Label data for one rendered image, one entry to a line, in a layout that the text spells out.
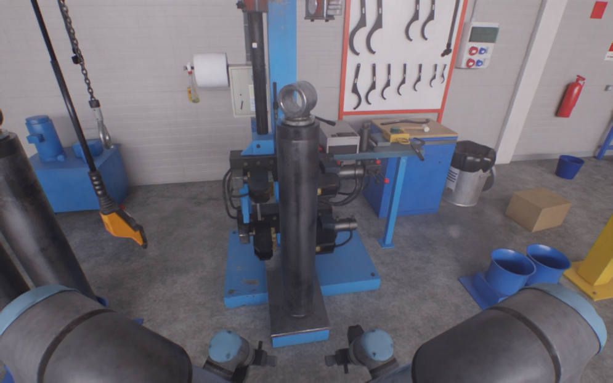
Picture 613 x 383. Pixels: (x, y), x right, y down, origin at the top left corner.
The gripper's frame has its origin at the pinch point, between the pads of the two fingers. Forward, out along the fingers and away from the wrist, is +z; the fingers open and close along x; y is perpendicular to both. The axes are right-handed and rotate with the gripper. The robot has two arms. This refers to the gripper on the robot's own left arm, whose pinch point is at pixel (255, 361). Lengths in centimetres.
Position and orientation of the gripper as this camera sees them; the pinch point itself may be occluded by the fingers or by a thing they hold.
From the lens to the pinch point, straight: 131.8
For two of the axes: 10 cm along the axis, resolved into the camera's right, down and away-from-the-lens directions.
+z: 1.5, 6.0, 7.9
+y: 0.9, -8.0, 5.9
